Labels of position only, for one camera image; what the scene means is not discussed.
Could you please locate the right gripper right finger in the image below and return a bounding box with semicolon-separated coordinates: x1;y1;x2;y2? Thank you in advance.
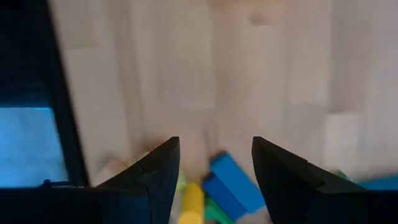
251;136;369;224

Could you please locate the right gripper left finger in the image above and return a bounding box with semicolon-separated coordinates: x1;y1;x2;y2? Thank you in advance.
96;136;182;224

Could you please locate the light green rectangular block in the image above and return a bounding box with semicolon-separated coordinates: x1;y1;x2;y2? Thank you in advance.
175;169;188;191

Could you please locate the yellow short cylinder block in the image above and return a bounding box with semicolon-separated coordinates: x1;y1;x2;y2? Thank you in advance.
177;181;206;224

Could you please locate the light blue large block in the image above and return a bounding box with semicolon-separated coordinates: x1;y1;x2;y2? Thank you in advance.
208;151;267;215

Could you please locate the dark blue large block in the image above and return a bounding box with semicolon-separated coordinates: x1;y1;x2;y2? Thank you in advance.
202;172;248;222

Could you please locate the green arch block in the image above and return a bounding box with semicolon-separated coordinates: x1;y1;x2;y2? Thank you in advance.
203;197;236;224

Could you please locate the blue short block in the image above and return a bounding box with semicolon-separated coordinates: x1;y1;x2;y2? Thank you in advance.
356;174;398;191

